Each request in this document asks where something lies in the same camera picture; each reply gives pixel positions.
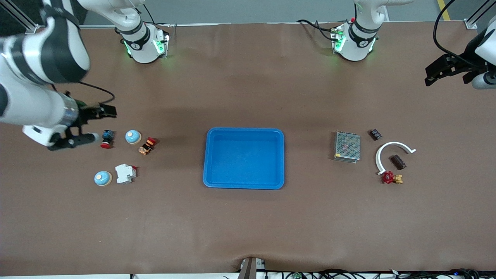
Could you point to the metal mesh power supply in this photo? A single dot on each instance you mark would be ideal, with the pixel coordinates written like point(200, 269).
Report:
point(347, 146)

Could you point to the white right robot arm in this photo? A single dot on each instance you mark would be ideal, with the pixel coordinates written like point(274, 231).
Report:
point(31, 104)

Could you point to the white curved plastic arc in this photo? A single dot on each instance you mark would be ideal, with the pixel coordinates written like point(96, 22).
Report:
point(377, 158)

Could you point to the grey camera stand mount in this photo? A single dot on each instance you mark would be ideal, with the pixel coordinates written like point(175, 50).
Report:
point(250, 269)

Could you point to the white circuit breaker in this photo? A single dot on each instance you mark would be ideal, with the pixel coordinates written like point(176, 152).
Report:
point(124, 173)

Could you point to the dark brown cylindrical capacitor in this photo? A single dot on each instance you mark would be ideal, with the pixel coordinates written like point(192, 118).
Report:
point(374, 134)
point(398, 162)

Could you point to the light blue call bell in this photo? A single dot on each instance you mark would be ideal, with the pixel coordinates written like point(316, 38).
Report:
point(133, 136)
point(103, 178)

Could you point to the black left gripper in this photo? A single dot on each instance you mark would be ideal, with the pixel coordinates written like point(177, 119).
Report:
point(463, 64)

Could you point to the blue plastic tray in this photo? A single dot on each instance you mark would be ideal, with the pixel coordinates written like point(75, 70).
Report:
point(244, 162)

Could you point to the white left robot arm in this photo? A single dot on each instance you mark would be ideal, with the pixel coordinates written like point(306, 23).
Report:
point(356, 40)

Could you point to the orange red push button switch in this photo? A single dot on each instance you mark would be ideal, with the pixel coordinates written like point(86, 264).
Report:
point(147, 145)

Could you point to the aluminium frame post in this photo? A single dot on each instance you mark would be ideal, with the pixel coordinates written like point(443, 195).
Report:
point(471, 24)
point(29, 27)

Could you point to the blue red emergency stop button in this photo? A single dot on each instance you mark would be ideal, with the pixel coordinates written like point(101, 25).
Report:
point(107, 138)

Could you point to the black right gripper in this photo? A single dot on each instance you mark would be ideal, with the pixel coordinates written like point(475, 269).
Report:
point(84, 114)

